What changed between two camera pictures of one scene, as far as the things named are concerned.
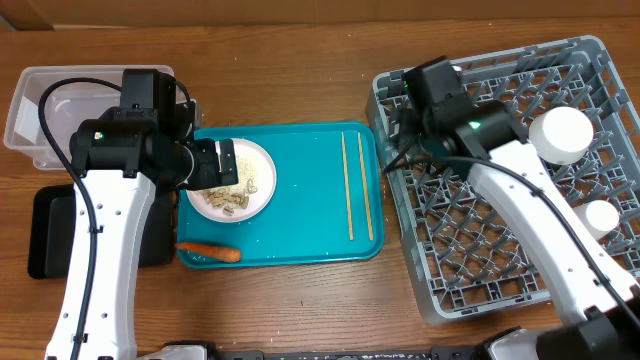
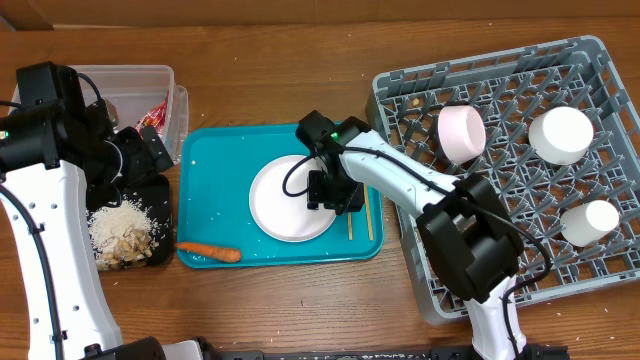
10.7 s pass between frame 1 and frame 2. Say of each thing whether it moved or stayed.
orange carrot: stayed
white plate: moved
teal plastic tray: stayed
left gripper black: moved
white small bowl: stayed
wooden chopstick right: stayed
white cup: stayed
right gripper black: moved
